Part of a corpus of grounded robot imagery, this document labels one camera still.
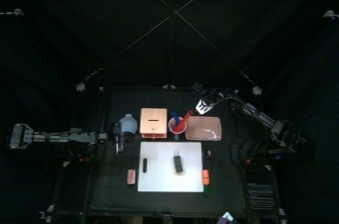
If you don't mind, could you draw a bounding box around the black toy sushi roll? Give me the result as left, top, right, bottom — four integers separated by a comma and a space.
172, 155, 186, 173

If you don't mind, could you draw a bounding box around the purple and white object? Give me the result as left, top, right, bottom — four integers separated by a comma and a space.
216, 211, 239, 224

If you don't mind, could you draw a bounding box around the red plastic utensil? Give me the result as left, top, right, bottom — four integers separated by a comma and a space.
175, 110, 195, 133

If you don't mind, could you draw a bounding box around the blue plastic utensil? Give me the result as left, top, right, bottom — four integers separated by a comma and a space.
171, 111, 180, 129

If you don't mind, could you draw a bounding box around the thin diagonal brace wire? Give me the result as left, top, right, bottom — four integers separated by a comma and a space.
79, 0, 235, 87
123, 0, 262, 91

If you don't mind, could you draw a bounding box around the gray bowl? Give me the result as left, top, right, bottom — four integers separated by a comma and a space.
118, 113, 139, 135

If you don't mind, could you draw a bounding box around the orange and green toy carrot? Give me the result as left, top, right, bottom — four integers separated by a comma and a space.
202, 168, 212, 198

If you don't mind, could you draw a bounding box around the pink toy block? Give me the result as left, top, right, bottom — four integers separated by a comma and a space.
126, 168, 138, 186

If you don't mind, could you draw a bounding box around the wooden box with red front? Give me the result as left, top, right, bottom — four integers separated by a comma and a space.
139, 107, 170, 140

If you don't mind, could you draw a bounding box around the white cutting board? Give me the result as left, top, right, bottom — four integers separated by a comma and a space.
136, 141, 206, 193

